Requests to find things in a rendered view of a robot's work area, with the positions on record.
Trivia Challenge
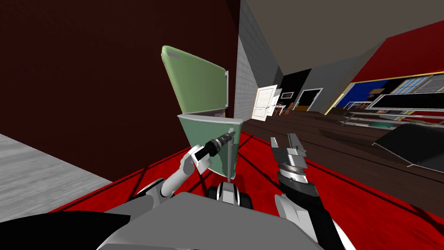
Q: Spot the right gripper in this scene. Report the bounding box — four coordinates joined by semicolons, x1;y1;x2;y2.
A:
270;133;309;174

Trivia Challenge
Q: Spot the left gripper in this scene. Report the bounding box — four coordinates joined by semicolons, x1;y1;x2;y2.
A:
215;128;237;148

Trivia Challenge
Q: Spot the short green fridge door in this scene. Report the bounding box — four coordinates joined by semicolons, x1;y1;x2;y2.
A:
177;114;244;181

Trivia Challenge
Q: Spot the white table with wooden chairs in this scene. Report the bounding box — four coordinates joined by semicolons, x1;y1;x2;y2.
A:
273;102;295;116

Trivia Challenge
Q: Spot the white panelled door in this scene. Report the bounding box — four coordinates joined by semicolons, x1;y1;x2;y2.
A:
251;85;279;122

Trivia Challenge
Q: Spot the green fridge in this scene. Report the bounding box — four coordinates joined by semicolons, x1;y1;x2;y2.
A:
161;45;244;182

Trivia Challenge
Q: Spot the tall green fridge door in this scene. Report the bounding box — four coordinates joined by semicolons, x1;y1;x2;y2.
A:
161;45;228;115

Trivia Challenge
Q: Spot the glass low table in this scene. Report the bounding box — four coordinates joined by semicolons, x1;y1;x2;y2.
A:
338;110;444;131

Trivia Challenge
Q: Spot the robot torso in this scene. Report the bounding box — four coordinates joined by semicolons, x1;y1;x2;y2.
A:
97;182;325;250

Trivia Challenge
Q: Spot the black lounge chair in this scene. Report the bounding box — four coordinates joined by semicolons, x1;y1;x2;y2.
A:
372;123;444;174

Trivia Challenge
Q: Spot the black flat screen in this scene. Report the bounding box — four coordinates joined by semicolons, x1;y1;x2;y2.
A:
367;92;444;112

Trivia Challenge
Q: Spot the blue paned window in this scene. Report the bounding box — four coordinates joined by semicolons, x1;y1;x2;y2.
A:
391;76;431;95

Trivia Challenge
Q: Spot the long grey door handle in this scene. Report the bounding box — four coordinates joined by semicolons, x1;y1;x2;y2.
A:
227;138;234;184

